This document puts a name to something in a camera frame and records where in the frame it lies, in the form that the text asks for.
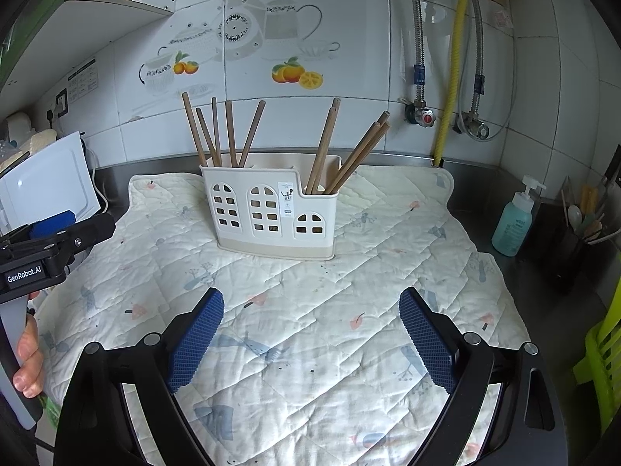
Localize white microwave oven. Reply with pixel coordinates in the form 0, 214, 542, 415
0, 131, 101, 248

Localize pale plastic bag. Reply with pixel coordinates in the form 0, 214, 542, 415
0, 111, 60, 166

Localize person's left hand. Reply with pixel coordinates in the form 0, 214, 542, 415
14, 318, 46, 399

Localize teal soap dispenser bottle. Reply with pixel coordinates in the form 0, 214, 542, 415
491, 176, 547, 258

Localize green plastic bag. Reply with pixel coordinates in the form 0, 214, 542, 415
41, 395, 62, 424

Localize braided metal hose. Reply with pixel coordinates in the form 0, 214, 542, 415
402, 0, 428, 108
467, 0, 491, 116

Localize cream plastic chopstick holder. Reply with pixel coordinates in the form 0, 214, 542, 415
200, 153, 341, 261

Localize wall notice sticker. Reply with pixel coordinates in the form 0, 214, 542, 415
67, 57, 99, 104

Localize yellow gas pipe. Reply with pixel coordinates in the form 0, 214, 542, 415
433, 0, 475, 167

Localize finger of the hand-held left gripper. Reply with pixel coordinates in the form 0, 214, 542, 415
0, 210, 77, 248
49, 214, 117, 260

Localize black utensil pot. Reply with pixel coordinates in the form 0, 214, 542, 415
548, 230, 603, 298

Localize bunch of kitchen utensils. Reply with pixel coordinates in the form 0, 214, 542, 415
560, 177, 607, 246

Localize metal valve with red knob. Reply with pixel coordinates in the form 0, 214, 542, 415
404, 99, 436, 130

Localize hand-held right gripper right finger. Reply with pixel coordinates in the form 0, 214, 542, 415
398, 287, 568, 466

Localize metal angle valve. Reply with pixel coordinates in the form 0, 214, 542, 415
455, 111, 492, 143

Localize green plastic chair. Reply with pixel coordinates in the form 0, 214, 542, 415
572, 276, 621, 429

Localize black kitchen knife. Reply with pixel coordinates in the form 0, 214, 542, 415
604, 143, 621, 186

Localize white quilted printed mat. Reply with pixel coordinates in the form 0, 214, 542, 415
35, 161, 533, 466

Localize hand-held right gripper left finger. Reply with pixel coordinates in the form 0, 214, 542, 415
53, 287, 226, 466

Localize white cable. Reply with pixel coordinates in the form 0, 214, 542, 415
90, 167, 108, 215

